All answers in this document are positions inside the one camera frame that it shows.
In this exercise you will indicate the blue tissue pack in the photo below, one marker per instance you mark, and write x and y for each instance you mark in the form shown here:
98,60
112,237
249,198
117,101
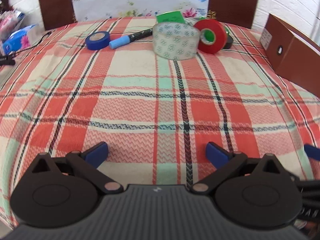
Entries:
17,40

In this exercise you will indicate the floral printed plastic sheet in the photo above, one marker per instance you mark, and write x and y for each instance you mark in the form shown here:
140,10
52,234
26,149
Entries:
140,0

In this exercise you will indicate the small gold ornament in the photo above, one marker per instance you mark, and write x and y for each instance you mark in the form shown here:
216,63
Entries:
211,14

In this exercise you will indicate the pink plastic packet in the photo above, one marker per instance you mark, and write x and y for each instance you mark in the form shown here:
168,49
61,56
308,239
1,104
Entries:
11,22

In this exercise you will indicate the blue marker pen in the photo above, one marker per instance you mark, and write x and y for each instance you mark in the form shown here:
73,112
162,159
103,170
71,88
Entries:
130,38

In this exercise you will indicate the red tape roll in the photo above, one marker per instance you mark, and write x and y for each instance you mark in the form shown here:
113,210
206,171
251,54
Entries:
212,36

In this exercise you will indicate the clear patterned tape roll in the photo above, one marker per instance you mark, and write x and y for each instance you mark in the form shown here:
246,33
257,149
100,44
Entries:
175,41

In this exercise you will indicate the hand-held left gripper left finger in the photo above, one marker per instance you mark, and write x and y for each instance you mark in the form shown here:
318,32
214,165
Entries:
96,153

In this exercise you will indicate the plaid tablecloth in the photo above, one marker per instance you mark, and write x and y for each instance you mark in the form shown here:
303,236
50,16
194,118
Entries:
150,97

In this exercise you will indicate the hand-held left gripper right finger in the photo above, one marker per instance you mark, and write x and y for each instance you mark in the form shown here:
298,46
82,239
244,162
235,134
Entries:
216,153

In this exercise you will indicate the small black device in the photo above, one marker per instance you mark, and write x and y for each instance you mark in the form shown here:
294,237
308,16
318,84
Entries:
7,61

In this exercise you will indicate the black tape roll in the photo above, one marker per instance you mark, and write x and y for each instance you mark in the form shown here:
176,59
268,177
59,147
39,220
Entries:
228,43

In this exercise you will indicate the blue tape roll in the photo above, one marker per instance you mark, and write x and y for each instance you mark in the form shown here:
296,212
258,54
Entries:
97,40

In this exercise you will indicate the brown cardboard box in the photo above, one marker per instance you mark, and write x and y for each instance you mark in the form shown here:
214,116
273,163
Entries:
290,47

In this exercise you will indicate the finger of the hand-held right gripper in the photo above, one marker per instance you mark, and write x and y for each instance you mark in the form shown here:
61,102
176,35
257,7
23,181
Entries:
313,152

